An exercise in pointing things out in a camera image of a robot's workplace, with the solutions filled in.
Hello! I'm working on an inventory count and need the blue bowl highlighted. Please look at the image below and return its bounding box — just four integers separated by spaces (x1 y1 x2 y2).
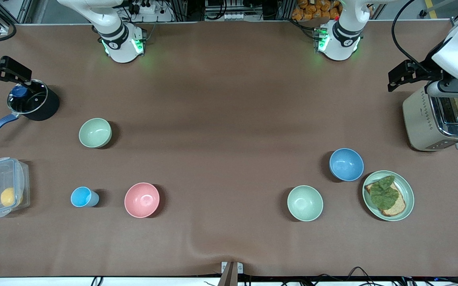
329 148 365 182

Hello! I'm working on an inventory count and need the light green bowl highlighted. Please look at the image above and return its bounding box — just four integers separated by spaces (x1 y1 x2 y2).
79 118 113 149
287 185 324 222

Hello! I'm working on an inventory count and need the pink bowl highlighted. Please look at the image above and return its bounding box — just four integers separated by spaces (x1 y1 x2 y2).
124 182 161 218

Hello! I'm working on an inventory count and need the glass lid blue knob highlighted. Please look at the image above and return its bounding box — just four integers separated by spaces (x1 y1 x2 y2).
7 79 49 115

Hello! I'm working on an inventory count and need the cream metal toaster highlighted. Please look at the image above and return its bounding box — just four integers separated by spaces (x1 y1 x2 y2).
402 85 458 152

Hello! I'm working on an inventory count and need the light green plate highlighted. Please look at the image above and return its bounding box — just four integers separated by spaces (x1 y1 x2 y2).
362 170 415 222

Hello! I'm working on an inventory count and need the orange snack bag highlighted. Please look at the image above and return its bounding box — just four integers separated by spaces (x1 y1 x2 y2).
291 0 342 21

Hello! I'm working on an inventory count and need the green lettuce leaf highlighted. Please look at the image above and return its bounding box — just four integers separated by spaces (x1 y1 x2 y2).
369 176 400 210

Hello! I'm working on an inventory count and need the yellow lemon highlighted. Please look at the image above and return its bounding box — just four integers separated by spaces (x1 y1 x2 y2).
0 187 23 207

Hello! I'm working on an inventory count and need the bread slice on plate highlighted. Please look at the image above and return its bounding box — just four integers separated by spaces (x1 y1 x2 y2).
365 182 407 217

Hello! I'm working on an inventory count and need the blue cup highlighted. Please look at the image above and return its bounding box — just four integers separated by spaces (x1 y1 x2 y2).
70 186 99 208

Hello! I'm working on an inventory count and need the white power strip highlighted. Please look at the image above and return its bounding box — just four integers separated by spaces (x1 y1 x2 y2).
134 0 159 15

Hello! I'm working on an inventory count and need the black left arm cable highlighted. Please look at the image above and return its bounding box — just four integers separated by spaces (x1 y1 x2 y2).
391 0 426 70

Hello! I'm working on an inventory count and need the black pot blue handle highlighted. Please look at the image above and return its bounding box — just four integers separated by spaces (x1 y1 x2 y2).
0 81 60 145

